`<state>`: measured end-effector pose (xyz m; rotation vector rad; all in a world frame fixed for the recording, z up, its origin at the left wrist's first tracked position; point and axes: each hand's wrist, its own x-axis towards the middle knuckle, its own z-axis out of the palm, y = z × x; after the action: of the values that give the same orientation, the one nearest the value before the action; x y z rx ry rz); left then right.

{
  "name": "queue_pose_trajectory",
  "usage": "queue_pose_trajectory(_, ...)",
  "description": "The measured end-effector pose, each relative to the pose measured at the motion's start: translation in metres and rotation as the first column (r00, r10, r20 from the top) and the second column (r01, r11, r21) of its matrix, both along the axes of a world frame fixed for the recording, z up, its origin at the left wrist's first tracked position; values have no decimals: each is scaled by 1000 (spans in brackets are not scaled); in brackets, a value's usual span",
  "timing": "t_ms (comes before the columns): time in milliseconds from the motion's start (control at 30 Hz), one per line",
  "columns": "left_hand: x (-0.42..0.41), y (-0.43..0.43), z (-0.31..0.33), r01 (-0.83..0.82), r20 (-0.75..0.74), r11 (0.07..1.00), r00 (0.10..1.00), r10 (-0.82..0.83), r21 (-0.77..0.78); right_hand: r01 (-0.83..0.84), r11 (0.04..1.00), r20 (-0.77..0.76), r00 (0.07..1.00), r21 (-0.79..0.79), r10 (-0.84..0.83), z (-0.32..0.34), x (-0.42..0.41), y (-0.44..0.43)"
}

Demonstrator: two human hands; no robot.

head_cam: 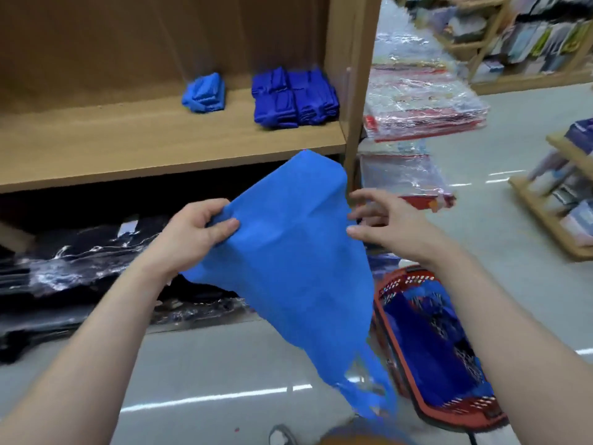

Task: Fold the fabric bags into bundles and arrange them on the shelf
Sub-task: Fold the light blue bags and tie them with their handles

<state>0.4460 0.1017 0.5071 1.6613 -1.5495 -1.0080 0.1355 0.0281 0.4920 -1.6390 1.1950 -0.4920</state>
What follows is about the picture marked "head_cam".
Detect person's right hand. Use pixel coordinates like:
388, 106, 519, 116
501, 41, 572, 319
345, 187, 452, 269

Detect person's left hand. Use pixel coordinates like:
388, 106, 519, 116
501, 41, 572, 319
139, 198, 241, 279

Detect light blue non-woven bag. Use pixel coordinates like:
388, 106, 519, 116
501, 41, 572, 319
182, 149, 400, 421
180, 72, 228, 114

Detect heap of blue bags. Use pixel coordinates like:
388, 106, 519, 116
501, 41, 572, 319
382, 276, 494, 410

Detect wooden shelf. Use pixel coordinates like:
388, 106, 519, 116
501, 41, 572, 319
0, 0, 383, 256

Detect red shopping basket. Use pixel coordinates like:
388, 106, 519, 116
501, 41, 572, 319
372, 265, 510, 433

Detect person's left forearm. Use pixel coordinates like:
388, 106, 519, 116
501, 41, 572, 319
0, 256, 172, 445

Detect person's right forearm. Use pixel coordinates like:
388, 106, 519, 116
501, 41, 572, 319
426, 244, 593, 445

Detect person's right leg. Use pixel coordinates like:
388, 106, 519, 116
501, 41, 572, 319
318, 415, 415, 445

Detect white paper tag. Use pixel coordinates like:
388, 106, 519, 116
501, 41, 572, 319
117, 218, 141, 240

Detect red packaged goods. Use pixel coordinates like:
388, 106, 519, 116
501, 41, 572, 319
362, 55, 490, 143

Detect black plastic-wrapped bag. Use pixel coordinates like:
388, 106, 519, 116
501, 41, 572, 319
0, 296, 253, 365

